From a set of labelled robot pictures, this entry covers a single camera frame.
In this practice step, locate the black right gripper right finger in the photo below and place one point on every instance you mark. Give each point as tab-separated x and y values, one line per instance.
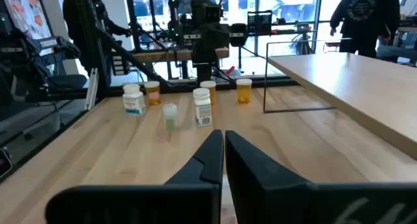
277	201

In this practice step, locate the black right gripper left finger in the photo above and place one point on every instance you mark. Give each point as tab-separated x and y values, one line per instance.
182	201

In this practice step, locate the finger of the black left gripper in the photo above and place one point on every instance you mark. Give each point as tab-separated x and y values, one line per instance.
215	38
204	38

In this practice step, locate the orange pill bottle white cap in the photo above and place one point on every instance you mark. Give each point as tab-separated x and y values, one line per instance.
208	84
153	95
244	93

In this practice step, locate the white labelled medicine bottle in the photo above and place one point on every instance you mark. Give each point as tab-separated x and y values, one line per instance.
202	110

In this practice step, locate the clear bottle with green label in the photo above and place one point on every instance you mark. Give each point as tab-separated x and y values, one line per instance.
170	115

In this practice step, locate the wide white medicine bottle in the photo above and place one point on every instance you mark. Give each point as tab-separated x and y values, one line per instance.
133	103

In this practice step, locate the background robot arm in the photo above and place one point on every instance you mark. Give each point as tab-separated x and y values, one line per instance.
49	51

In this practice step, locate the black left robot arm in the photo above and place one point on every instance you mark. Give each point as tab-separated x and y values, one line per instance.
204	75

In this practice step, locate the wooden workbench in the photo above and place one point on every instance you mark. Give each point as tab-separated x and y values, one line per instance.
163	56

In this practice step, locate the silver aluminium bar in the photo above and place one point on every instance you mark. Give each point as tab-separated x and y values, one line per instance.
92	87

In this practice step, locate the person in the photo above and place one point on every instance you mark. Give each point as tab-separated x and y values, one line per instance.
365	19
78	22

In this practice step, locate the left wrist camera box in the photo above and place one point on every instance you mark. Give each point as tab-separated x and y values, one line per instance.
207	10

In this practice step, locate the black metal rig frame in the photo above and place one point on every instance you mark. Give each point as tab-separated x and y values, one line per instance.
260	82

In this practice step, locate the wooden shelf with black frame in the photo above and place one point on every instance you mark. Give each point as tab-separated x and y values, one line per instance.
342	77

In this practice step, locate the colourful wall poster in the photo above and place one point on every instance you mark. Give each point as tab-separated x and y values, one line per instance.
23	9

